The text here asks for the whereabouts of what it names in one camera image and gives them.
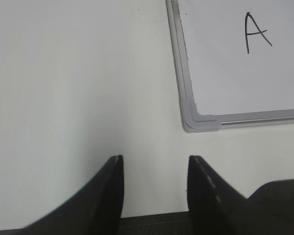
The white board with grey frame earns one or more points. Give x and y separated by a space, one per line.
234 62

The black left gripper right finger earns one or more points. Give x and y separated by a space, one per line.
214 205

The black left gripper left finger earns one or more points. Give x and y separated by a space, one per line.
94 210

